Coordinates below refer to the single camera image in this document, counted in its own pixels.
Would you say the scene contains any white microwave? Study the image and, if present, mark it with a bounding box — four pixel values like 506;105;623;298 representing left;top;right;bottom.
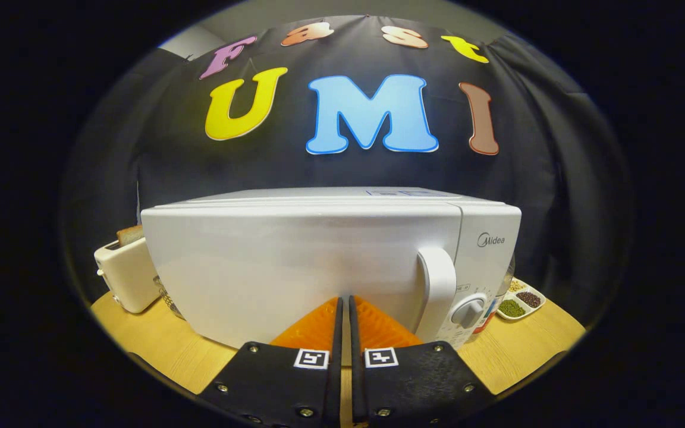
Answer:
140;187;522;351

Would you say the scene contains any black backdrop cloth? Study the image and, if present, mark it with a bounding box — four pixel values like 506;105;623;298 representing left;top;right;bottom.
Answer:
63;15;631;322

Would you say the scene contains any white toaster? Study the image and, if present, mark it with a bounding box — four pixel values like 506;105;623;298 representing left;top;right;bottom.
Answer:
94;235;162;314

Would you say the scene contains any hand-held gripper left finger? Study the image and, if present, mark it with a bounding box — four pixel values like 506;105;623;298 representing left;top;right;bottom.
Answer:
199;296;343;428

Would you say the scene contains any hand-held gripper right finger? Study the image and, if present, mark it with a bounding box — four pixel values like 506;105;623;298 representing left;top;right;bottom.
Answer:
348;295;495;428

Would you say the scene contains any white divided bean dish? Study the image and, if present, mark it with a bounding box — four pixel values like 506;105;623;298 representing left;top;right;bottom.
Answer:
496;278;546;322

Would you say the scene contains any brown toast slice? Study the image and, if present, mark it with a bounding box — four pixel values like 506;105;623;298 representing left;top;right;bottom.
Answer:
117;225;145;248

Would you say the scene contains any clear plastic water bottle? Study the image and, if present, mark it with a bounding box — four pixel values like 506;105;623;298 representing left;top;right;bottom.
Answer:
472;254;516;335

